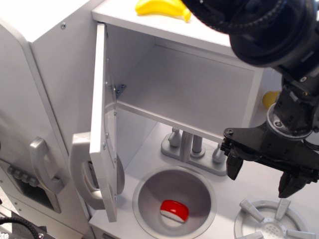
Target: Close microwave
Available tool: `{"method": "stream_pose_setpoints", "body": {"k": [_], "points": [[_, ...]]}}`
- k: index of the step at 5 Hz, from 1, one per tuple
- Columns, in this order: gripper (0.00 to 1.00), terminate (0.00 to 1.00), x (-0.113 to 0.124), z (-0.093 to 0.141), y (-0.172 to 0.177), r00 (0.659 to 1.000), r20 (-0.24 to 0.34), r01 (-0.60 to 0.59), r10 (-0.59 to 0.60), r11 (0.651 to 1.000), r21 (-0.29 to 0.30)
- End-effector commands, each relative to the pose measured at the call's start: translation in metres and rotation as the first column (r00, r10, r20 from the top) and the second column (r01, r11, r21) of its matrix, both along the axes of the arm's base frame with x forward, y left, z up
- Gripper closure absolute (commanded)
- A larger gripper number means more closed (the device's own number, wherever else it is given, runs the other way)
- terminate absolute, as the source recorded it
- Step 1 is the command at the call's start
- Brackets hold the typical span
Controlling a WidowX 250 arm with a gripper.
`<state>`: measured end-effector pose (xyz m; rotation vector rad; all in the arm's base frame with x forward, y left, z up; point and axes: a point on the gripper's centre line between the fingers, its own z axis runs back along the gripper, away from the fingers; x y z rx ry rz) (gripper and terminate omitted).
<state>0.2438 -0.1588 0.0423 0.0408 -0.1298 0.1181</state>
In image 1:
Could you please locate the grey toy ice dispenser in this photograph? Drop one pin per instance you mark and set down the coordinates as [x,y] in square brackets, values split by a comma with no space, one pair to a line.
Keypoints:
[30,187]

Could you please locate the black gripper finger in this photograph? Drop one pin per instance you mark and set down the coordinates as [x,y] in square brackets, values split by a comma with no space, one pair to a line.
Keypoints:
[233,164]
[290,184]

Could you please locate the red white toy sushi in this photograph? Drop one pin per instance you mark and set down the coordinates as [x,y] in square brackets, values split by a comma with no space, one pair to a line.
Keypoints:
[174,210]

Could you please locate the yellow toy banana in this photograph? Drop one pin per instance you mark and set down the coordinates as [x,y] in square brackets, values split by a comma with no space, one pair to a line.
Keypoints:
[174,8]

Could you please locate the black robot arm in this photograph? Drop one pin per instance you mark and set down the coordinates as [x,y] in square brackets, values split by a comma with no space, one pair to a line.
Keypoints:
[282,35]

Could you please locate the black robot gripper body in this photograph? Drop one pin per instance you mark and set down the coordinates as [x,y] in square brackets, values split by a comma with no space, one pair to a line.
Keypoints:
[280,142]

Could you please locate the grey toy stove burner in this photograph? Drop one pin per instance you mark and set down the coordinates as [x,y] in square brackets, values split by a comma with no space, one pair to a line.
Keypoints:
[268,219]

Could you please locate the white toy microwave door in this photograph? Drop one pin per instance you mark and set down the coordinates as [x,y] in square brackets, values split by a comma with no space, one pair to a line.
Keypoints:
[95,168]

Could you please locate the white toy kitchen cabinet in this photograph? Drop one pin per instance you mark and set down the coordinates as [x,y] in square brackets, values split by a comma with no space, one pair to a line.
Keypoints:
[167,72]

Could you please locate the grey toy fridge door handle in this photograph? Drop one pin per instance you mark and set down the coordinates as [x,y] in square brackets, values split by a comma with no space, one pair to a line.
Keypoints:
[38,150]

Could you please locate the grey toy faucet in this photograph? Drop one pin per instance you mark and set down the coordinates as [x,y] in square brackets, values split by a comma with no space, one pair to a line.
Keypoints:
[191,149]

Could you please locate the silver toy sink bowl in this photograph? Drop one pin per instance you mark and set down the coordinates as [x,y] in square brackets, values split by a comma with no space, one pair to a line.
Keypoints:
[180,184]

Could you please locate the yellow toy lemon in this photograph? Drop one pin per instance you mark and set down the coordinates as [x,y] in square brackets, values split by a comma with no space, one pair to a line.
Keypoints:
[270,98]

